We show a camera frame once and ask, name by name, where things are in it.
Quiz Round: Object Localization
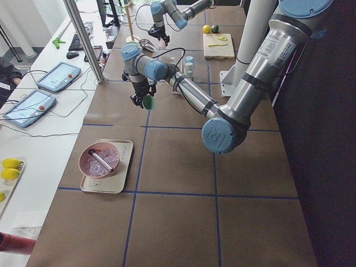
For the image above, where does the near teach pendant tablet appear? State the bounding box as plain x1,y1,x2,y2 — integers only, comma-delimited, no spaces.
3,90,57,128

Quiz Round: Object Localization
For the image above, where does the teach pendant tablet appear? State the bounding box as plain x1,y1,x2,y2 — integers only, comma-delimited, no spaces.
3,90,57,128
36,62,81,93

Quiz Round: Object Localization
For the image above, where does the blue cup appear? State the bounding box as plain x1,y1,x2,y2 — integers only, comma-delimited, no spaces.
184,56,194,63

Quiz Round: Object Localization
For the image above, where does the metal ice scoop in bowl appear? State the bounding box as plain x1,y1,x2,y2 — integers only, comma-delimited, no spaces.
88,149,114,172

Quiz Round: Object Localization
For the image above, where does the tray with lemons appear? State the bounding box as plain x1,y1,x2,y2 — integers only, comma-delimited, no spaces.
1,158,26,216

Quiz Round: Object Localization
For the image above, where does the black computer mouse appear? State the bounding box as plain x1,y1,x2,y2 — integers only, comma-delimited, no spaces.
66,51,79,60

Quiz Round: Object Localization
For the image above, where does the grey cup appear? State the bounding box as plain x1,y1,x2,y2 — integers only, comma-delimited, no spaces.
170,57,176,65

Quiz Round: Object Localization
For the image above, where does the yellow plastic knife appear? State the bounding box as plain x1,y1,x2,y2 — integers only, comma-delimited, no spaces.
207,43,228,47

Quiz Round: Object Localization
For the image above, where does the beige serving tray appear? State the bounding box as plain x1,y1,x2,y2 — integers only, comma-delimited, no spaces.
78,139,134,194

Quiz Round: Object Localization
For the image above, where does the pink cup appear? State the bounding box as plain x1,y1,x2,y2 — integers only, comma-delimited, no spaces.
159,38,166,50

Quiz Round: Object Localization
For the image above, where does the lemon half slice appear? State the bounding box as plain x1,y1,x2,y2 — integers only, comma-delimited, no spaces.
216,35,227,41

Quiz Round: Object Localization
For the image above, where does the white wire cup rack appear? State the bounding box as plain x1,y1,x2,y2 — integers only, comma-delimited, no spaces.
169,50,195,80

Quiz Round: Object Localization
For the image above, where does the green bowl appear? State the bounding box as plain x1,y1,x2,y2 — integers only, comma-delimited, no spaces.
125,41,141,48

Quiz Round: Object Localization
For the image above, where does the white cup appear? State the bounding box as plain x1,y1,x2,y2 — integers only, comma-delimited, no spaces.
184,63,195,79

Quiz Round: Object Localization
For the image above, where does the red cylinder object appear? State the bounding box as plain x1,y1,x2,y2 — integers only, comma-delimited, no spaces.
1,232,36,255

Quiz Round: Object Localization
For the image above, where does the large metal scoop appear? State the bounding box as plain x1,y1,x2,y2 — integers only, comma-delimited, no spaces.
139,39,156,53

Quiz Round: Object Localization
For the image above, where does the wooden cutting board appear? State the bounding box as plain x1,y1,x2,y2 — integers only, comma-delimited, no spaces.
203,33,235,59

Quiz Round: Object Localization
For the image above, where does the black keyboard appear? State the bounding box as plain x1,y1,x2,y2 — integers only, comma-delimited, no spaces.
68,33,83,51

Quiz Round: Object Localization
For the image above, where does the green plastic clamp tool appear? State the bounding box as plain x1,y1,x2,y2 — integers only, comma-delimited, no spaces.
52,37,66,50

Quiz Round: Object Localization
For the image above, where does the green cup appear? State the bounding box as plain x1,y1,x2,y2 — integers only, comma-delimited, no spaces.
142,95,156,111

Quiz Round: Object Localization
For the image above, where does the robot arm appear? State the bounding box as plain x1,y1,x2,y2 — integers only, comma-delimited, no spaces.
146,0,216,49
121,1,332,154

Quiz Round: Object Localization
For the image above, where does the whole yellow lemon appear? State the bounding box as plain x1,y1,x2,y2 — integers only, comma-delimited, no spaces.
202,24,211,33

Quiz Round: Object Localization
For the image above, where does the wooden mug tree stand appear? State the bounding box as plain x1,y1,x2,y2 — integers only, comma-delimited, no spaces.
124,4,140,43

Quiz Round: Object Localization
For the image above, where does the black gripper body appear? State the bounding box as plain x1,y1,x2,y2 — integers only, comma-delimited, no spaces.
131,79,156,97
148,25,170,42

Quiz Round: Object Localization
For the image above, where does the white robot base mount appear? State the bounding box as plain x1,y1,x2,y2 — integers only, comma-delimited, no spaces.
220,0,278,97

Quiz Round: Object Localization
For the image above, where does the pink bowl with ice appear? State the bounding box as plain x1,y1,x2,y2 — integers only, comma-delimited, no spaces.
78,142,120,179

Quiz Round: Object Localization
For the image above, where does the far teach pendant tablet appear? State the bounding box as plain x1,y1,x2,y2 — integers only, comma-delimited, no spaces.
36,62,81,93

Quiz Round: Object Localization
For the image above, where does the aluminium frame post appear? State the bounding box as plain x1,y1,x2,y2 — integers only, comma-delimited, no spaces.
63,0,105,84

